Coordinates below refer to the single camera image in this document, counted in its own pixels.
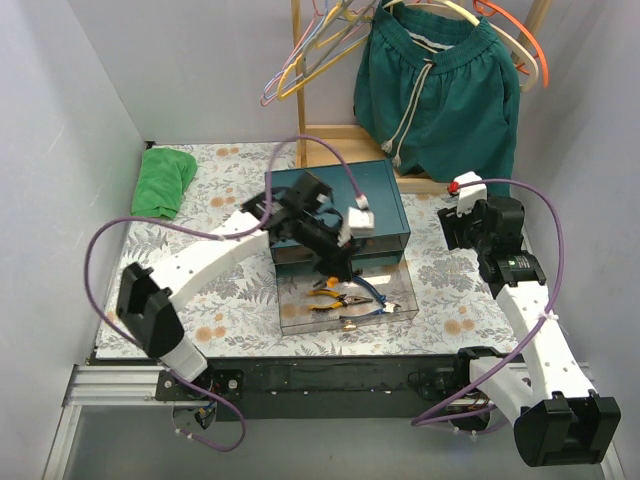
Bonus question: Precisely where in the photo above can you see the orange handled cutters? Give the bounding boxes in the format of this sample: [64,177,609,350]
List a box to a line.
[312,277,340,290]

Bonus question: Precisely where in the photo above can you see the yellow handled pliers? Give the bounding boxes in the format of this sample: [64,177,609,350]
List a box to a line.
[307,289,373,312]

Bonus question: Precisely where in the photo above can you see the blue handled cutters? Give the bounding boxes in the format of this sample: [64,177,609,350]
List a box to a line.
[338,275,401,321]

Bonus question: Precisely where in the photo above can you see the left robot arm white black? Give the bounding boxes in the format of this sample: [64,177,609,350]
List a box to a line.
[116,172,374,400]

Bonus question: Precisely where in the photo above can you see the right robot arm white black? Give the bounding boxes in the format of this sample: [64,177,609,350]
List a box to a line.
[438,186,621,467]

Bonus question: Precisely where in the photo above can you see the teal drawer box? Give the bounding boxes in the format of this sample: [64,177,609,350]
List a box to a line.
[274,160,411,276]

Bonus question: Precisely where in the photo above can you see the green shorts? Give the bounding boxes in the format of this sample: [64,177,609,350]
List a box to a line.
[353,1,520,196]

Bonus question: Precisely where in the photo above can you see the cream hanger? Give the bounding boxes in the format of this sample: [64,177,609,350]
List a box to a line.
[408,1,549,93]

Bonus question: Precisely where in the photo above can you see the yellow hanger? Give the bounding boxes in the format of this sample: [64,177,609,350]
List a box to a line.
[263,1,376,103]

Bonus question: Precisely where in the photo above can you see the green folded cloth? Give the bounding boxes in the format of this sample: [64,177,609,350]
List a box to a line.
[130,148,197,220]

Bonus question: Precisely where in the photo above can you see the orange hanger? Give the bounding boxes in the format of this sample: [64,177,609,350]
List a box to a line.
[472,0,552,88]

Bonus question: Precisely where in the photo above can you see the pink hanger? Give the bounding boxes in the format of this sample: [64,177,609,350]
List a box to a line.
[259,0,329,107]

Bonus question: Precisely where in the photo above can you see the grey hanger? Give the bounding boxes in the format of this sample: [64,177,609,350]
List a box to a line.
[296,1,376,83]

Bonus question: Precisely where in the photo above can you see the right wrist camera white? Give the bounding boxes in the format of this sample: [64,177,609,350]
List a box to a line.
[447,171,487,217]

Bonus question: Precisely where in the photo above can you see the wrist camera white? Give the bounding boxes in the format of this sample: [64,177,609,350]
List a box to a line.
[447,171,487,217]
[338,194,375,247]

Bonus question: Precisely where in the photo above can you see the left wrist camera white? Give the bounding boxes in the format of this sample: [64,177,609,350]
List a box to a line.
[338,194,375,247]

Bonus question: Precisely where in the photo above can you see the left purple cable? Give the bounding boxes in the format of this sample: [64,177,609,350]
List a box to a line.
[83,134,366,451]

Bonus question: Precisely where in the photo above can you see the purple cable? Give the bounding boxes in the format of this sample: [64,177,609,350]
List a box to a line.
[412,177,566,436]
[83,134,366,451]

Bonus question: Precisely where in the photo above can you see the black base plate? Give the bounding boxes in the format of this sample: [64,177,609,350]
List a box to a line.
[154,355,514,421]

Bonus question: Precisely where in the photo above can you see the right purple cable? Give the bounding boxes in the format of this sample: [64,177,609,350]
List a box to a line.
[412,177,566,436]

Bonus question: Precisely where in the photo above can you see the aluminium rail frame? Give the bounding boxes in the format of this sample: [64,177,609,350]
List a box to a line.
[44,355,623,479]

